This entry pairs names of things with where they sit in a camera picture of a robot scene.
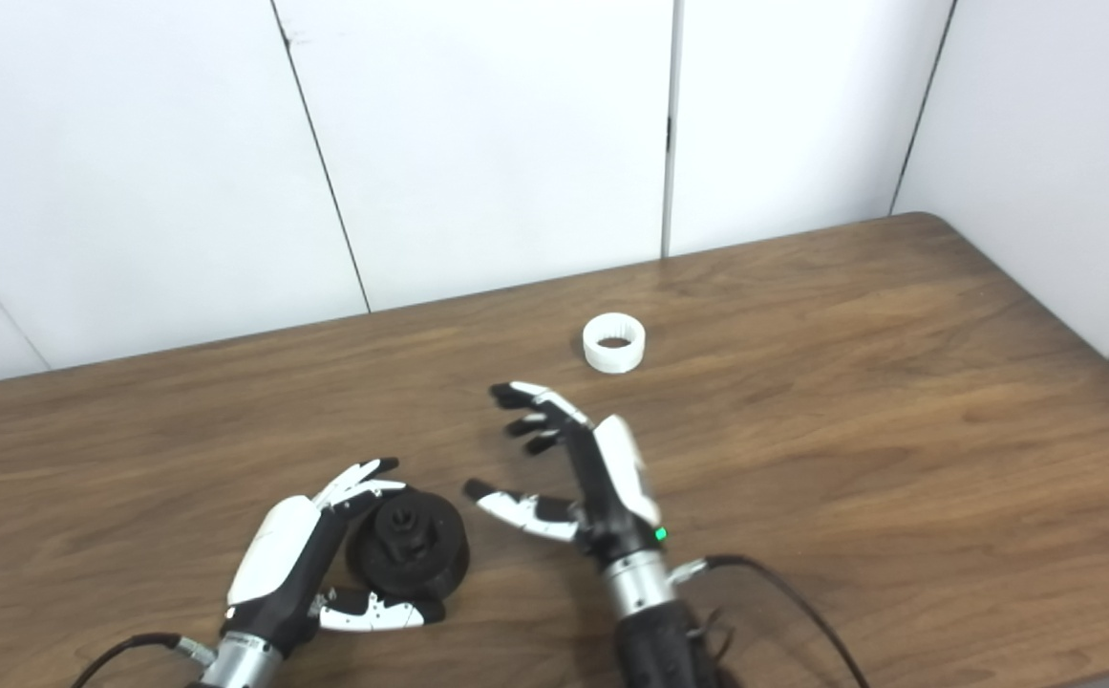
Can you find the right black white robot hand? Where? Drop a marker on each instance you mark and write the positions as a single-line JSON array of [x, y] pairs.
[[611, 497]]

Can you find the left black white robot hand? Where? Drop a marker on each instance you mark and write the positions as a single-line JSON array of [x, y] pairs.
[[277, 564]]

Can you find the round black plastic part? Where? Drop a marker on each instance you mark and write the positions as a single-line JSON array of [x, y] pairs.
[[420, 564]]

